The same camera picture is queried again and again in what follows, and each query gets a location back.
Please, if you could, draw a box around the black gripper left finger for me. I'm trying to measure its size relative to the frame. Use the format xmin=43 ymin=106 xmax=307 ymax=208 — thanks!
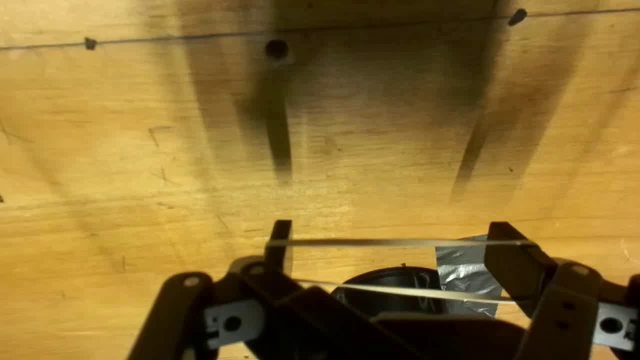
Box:
xmin=125 ymin=218 xmax=427 ymax=360

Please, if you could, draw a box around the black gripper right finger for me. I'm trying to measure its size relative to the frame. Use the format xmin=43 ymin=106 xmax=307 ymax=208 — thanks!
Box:
xmin=481 ymin=220 xmax=640 ymax=360

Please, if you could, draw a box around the pale rubber band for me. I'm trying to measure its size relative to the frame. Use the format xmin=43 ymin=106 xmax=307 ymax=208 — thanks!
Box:
xmin=282 ymin=236 xmax=532 ymax=309

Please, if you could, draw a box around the large grey duct tape piece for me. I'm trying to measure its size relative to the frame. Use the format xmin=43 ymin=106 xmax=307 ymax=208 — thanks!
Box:
xmin=434 ymin=235 xmax=504 ymax=321

